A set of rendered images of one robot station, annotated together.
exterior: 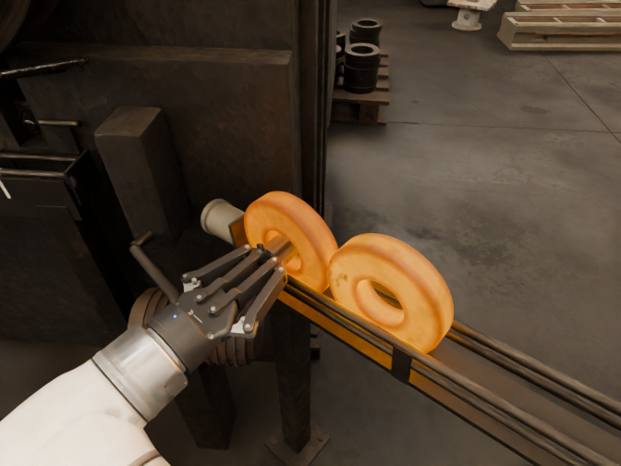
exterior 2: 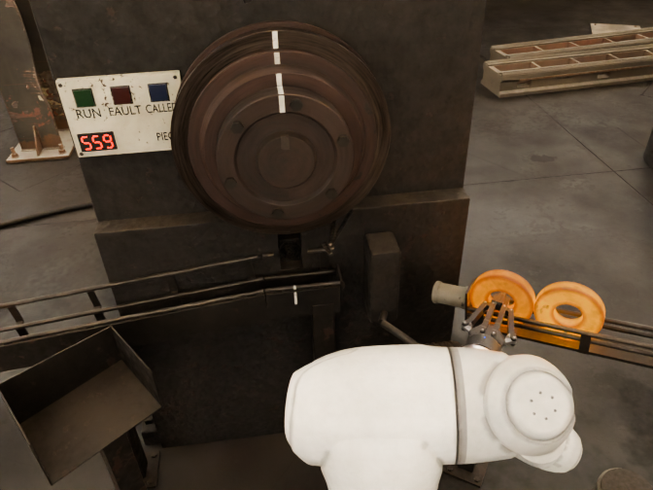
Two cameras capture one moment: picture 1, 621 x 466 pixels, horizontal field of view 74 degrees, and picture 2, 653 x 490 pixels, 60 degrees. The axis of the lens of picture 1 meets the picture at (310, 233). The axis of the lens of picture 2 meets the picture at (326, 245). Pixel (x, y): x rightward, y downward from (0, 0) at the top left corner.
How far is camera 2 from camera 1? 1.02 m
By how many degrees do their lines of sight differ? 12
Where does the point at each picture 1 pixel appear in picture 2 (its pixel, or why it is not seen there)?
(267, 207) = (496, 279)
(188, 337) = (495, 345)
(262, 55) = (451, 192)
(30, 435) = not seen: hidden behind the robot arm
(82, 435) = not seen: hidden behind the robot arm
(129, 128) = (391, 247)
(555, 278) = (609, 306)
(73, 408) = not seen: hidden behind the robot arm
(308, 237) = (524, 290)
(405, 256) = (582, 289)
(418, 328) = (591, 322)
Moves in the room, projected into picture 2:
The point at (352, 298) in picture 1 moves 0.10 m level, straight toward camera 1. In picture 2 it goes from (550, 317) to (567, 347)
